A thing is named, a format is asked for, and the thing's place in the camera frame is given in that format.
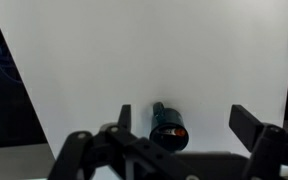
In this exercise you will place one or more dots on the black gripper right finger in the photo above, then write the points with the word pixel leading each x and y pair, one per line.
pixel 270 146

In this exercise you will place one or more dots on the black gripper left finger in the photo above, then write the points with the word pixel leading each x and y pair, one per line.
pixel 117 140

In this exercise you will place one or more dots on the dark teal mug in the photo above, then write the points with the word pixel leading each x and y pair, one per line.
pixel 167 120

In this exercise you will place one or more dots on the black marker orange cap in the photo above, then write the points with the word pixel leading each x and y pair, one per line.
pixel 180 132

